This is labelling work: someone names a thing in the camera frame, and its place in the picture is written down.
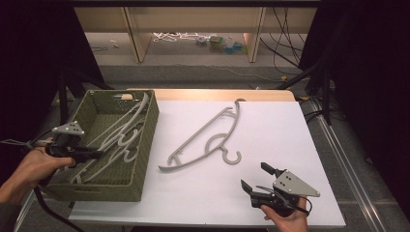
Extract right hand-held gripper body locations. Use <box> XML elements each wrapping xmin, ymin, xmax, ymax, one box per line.
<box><xmin>249</xmin><ymin>169</ymin><xmax>321</xmax><ymax>218</ymax></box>

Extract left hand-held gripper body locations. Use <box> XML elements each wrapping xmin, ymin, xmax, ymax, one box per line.
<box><xmin>44</xmin><ymin>120</ymin><xmax>104</xmax><ymax>169</ymax></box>

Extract grey plastic clothes hanger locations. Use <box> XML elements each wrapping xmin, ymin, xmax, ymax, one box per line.
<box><xmin>158</xmin><ymin>100</ymin><xmax>243</xmax><ymax>173</ymax></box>
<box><xmin>70</xmin><ymin>120</ymin><xmax>147</xmax><ymax>186</ymax></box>
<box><xmin>84</xmin><ymin>91</ymin><xmax>151</xmax><ymax>153</ymax></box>

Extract green woven basket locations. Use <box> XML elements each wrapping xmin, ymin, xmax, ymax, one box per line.
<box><xmin>41</xmin><ymin>89</ymin><xmax>161</xmax><ymax>203</ymax></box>

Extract person's right hand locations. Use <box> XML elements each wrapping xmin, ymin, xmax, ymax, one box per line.
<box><xmin>259</xmin><ymin>196</ymin><xmax>310</xmax><ymax>232</ymax></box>

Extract person's left hand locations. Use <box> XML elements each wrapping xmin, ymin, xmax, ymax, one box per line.
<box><xmin>15</xmin><ymin>146</ymin><xmax>77</xmax><ymax>191</ymax></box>

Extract white table mat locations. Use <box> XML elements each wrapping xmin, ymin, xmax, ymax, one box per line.
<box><xmin>69</xmin><ymin>100</ymin><xmax>347</xmax><ymax>228</ymax></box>

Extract black metal stand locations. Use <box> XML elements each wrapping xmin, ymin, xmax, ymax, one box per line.
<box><xmin>57</xmin><ymin>64</ymin><xmax>114</xmax><ymax>126</ymax></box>
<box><xmin>276</xmin><ymin>60</ymin><xmax>334</xmax><ymax>127</ymax></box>

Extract black curtain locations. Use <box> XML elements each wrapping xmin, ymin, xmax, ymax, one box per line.
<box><xmin>0</xmin><ymin>0</ymin><xmax>106</xmax><ymax>182</ymax></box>
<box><xmin>298</xmin><ymin>0</ymin><xmax>410</xmax><ymax>214</ymax></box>

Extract colourful toys on floor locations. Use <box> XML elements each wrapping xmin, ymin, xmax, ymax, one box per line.
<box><xmin>195</xmin><ymin>34</ymin><xmax>249</xmax><ymax>55</ymax></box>

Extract beige desk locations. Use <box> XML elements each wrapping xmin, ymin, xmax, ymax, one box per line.
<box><xmin>73</xmin><ymin>7</ymin><xmax>319</xmax><ymax>64</ymax></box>

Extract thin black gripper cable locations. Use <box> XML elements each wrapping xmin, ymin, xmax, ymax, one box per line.
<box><xmin>255</xmin><ymin>185</ymin><xmax>314</xmax><ymax>216</ymax></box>

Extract aluminium floor rail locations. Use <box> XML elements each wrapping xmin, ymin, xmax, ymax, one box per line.
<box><xmin>307</xmin><ymin>99</ymin><xmax>390</xmax><ymax>232</ymax></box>

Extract thick black gripper cable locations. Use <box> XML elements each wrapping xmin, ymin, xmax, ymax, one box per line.
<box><xmin>33</xmin><ymin>184</ymin><xmax>85</xmax><ymax>232</ymax></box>

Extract bundle of black cables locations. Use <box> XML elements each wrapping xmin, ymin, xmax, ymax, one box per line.
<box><xmin>258</xmin><ymin>7</ymin><xmax>308</xmax><ymax>77</ymax></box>

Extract white cord pile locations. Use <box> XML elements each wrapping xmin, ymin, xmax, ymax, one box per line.
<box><xmin>152</xmin><ymin>31</ymin><xmax>198</xmax><ymax>44</ymax></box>

